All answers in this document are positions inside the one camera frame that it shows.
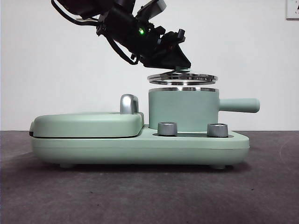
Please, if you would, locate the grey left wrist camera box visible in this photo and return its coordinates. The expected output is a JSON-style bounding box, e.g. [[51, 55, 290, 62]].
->
[[137, 0, 167, 21]]

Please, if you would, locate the mint green breakfast machine base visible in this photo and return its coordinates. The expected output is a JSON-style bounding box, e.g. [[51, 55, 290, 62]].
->
[[31, 123, 250, 170]]

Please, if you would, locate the silver control knob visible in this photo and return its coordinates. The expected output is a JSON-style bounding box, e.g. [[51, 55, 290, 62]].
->
[[206, 123, 229, 138], [157, 121, 178, 136]]

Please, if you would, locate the glass pot lid green knob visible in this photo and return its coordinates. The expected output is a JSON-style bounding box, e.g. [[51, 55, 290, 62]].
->
[[147, 66, 217, 84]]

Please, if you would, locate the mint green handled pot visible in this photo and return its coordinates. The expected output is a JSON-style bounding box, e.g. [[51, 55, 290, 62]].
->
[[148, 86, 260, 132]]

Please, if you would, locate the mint green griddle lid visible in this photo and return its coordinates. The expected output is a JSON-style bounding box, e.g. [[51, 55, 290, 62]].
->
[[29, 112, 145, 138]]

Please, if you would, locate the black looped gripper cable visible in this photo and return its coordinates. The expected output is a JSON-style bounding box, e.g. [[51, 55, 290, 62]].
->
[[108, 39, 141, 66]]

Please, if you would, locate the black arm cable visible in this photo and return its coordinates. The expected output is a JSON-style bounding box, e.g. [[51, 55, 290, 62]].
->
[[51, 0, 100, 27]]

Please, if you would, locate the white wall socket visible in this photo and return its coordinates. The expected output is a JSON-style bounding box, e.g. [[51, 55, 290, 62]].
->
[[286, 0, 299, 20]]

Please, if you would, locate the chrome griddle lid handle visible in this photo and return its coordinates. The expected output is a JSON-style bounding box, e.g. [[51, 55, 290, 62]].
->
[[120, 94, 140, 115]]

